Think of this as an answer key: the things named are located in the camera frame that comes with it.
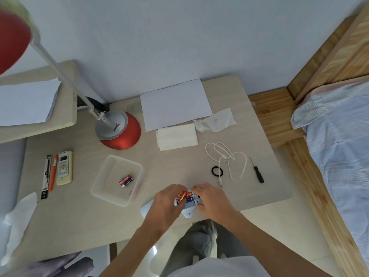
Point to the pink pillow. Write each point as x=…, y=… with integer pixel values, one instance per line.
x=346, y=85

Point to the wooden bed frame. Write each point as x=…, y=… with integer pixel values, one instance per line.
x=276, y=121

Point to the person's white shirt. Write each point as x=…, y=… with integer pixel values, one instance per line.
x=219, y=268

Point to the long white tissue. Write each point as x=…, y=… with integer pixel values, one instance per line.
x=20, y=219

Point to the orange pen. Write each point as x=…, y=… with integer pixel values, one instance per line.
x=52, y=178

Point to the person's grey trousers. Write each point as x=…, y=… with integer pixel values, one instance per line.
x=193, y=242

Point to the person's left hand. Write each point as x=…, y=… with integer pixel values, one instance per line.
x=164, y=210

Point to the red desk lamp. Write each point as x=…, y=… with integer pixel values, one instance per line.
x=121, y=132

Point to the blue striped pillow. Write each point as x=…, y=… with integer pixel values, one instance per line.
x=320, y=109

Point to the person's right forearm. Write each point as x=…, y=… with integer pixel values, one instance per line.
x=274, y=245

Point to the blue battery cover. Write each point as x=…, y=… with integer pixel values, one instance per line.
x=146, y=209

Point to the beige desk shelf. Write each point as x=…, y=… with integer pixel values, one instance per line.
x=69, y=112

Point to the flat white napkin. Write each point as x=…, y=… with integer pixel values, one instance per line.
x=177, y=136

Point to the white paper stack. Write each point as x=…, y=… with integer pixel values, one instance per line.
x=26, y=103

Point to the black pen package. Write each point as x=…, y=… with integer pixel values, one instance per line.
x=44, y=187

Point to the light blue striped bedsheet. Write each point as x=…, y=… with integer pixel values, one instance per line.
x=346, y=170

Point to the person's left forearm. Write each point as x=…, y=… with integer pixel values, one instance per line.
x=129, y=256

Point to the clear plastic container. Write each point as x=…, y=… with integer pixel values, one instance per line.
x=106, y=187

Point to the purple floral quilt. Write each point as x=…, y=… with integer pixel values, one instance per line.
x=57, y=265

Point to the crumpled white tissue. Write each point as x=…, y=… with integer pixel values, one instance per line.
x=219, y=121

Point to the light blue toy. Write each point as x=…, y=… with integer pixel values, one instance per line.
x=188, y=213

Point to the person's right hand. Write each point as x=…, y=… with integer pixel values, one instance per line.
x=219, y=204

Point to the white paper sheet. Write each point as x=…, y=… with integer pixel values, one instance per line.
x=176, y=103

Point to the cream remote control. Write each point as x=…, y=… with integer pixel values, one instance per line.
x=64, y=168

